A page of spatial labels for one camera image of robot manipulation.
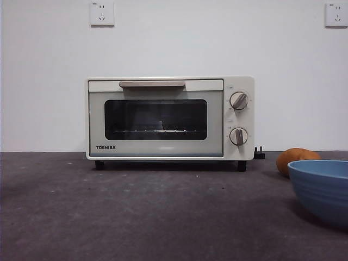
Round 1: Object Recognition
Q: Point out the oven door with beige handle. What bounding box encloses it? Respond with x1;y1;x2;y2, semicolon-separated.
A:
87;79;224;158

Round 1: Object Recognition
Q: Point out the brown potato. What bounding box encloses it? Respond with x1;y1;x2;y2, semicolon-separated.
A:
276;147;322;179

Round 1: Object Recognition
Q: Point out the blue ribbed bowl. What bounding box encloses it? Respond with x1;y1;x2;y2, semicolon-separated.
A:
287;159;348;228

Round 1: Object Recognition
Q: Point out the oven knob with upright pointer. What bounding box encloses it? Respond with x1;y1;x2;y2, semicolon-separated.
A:
229;127;248;147

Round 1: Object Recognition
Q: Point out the oven knob with slanted pointer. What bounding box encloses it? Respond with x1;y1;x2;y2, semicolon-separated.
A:
229;91;249;110

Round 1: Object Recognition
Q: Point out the white Toshiba toaster oven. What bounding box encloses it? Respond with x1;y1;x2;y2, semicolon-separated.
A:
85;76;256;172

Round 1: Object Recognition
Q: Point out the metal wire oven rack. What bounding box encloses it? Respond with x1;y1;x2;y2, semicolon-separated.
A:
113;128;205;134

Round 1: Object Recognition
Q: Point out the white wall socket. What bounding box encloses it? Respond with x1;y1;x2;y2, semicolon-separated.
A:
325;3;348;28
90;1;115;27

